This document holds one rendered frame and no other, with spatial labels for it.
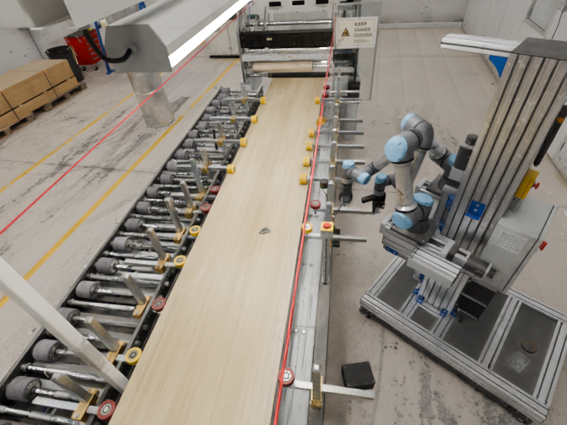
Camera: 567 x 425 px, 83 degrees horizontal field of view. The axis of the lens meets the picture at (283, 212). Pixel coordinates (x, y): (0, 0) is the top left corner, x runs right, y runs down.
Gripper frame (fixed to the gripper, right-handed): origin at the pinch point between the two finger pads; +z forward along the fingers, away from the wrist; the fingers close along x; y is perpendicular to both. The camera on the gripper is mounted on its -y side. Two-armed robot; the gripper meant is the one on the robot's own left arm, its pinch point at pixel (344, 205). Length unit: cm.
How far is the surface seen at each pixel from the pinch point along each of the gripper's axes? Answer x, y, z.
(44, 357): 157, -119, 15
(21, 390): 155, -137, 13
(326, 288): 8, -50, 29
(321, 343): 9, -87, 27
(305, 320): 21, -70, 36
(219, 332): 63, -97, 8
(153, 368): 90, -119, 7
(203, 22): 38, -90, -136
